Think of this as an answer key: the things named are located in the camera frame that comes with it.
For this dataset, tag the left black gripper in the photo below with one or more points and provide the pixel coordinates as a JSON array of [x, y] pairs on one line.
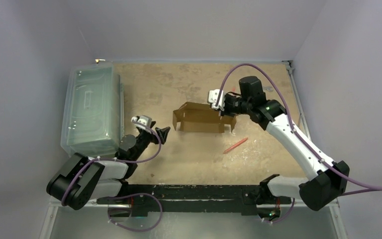
[[161, 133]]

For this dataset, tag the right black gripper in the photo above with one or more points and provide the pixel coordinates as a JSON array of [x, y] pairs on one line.
[[224, 105]]

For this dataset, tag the brown cardboard box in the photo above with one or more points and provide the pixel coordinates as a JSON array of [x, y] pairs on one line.
[[197, 117]]

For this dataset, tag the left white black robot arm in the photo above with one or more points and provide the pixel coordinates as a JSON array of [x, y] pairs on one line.
[[84, 178]]

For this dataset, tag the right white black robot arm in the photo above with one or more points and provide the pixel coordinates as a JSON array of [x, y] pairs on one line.
[[325, 179]]

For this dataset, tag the silver open-end wrench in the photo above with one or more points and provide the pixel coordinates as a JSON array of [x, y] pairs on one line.
[[269, 89]]

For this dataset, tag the clear plastic storage bin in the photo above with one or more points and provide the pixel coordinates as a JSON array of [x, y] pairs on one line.
[[93, 121]]

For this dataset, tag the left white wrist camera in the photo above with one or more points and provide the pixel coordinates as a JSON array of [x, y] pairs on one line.
[[142, 122]]

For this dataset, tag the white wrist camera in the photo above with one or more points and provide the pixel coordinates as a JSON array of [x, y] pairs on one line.
[[142, 122], [216, 99]]

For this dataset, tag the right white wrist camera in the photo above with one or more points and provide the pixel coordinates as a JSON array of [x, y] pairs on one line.
[[216, 99]]

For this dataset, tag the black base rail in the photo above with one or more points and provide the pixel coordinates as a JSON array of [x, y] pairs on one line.
[[144, 199]]

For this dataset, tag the aluminium frame rail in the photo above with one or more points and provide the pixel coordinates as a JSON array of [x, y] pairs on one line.
[[91, 222]]

